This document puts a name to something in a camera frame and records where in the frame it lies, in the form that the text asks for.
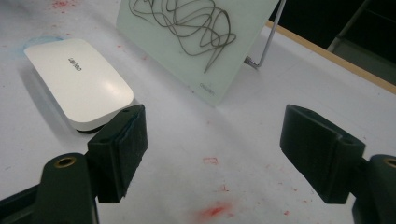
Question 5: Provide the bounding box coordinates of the metal whiteboard stand leg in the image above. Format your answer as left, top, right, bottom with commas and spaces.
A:
244, 0, 288, 70

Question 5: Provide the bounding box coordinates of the white whiteboard eraser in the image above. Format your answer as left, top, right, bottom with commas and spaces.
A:
23, 37, 135, 134

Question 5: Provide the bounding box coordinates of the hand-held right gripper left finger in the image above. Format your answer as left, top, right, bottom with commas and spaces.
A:
33, 104, 149, 224

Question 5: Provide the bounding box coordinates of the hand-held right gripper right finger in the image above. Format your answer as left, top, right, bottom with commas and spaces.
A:
279, 104, 396, 224

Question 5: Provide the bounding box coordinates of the small scribbled glass whiteboard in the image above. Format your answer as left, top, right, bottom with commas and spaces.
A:
116, 0, 280, 106

